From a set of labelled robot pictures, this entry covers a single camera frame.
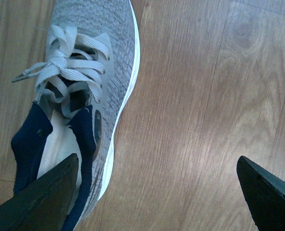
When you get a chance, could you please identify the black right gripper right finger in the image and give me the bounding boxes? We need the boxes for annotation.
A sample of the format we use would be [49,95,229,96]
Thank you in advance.
[236,156,285,231]

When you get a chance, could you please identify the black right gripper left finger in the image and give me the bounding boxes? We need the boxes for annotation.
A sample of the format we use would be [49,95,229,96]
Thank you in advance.
[0,154,79,231]

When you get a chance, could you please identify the grey sneaker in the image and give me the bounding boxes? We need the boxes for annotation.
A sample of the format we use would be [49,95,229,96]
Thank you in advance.
[11,0,140,231]

